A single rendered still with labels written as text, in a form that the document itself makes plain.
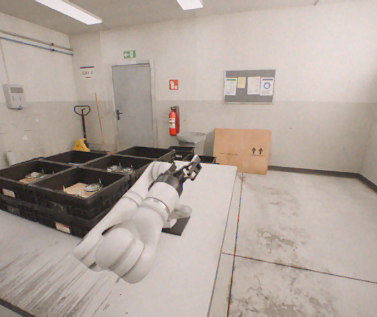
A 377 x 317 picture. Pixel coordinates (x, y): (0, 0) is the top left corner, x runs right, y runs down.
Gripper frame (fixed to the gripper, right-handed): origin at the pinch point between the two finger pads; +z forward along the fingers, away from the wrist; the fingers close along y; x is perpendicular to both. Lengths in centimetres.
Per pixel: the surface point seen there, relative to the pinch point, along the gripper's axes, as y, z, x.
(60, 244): 69, -21, 9
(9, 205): 110, -14, -16
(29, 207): 90, -13, -11
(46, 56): 351, 265, -208
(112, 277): 38, -25, 23
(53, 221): 79, -13, 1
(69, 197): 56, -9, -6
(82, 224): 59, -12, 7
